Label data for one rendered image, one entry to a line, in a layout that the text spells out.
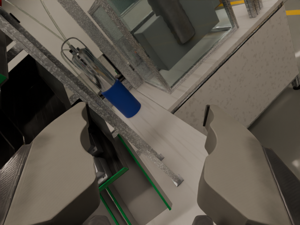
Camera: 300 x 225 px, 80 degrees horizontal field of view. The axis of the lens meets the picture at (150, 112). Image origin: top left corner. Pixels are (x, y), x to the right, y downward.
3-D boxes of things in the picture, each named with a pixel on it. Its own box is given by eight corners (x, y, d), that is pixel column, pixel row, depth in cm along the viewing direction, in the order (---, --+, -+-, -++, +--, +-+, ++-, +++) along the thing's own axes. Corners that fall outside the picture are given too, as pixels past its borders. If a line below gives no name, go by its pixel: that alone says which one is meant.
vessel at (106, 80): (118, 80, 121) (74, 31, 102) (103, 95, 121) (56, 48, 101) (114, 77, 133) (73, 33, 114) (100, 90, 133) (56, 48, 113)
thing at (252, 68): (303, 85, 164) (284, -6, 121) (219, 173, 157) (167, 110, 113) (241, 75, 223) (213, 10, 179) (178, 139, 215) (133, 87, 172)
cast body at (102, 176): (114, 177, 47) (97, 175, 41) (102, 188, 48) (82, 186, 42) (102, 153, 52) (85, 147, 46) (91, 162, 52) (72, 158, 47)
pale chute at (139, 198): (172, 204, 55) (171, 209, 51) (139, 228, 56) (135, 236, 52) (121, 131, 62) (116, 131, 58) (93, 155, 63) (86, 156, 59)
